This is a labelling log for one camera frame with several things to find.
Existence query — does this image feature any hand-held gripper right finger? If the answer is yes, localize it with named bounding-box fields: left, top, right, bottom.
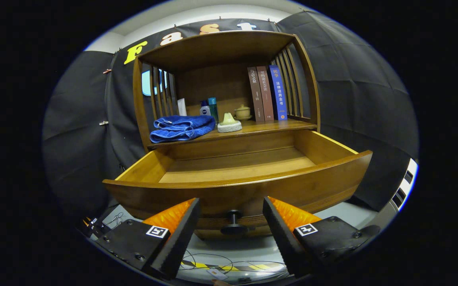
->
left=262, top=196, right=375, bottom=278

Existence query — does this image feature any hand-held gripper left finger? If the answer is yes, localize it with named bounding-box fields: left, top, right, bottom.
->
left=94, top=197, right=202, bottom=280

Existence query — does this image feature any wooden drawer with black knob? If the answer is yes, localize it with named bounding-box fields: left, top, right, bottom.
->
left=103, top=129, right=373, bottom=236

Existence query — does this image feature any wooden countertop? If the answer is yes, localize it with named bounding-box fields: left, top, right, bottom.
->
left=147, top=119, right=318, bottom=149

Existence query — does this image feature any wooden cabinet with slatted sides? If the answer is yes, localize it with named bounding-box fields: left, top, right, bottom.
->
left=132, top=31, right=321, bottom=239

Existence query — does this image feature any yellow black striped tape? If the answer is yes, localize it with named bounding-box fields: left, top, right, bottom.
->
left=181, top=260, right=285, bottom=272

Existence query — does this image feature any small white card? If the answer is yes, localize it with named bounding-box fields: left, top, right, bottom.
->
left=206, top=268, right=228, bottom=281

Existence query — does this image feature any dark device with orange tips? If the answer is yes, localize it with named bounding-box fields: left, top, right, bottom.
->
left=82, top=216, right=102, bottom=235

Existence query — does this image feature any blue folded towel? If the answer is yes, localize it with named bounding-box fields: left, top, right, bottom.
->
left=150, top=115, right=216, bottom=143

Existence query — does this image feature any white slotted panel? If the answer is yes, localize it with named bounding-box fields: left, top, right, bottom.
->
left=388, top=158, right=419, bottom=213

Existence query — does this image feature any beige lidded teacup with saucer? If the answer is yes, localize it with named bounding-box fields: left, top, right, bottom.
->
left=234, top=104, right=253, bottom=121

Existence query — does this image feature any teal glass bottle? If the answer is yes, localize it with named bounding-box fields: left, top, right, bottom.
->
left=208, top=97, right=219, bottom=124

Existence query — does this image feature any reddish brown book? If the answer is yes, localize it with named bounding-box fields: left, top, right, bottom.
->
left=256, top=66, right=275, bottom=121

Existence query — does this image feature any blue book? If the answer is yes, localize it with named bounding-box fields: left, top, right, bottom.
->
left=269, top=65, right=288, bottom=121

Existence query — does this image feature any dark brown book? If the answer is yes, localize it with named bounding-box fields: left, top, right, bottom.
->
left=247, top=66, right=265, bottom=122

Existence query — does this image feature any black backdrop cloth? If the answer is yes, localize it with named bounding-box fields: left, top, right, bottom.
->
left=42, top=10, right=419, bottom=223

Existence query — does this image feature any tangle of thin cables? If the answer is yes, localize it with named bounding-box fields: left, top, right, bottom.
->
left=179, top=248, right=289, bottom=278

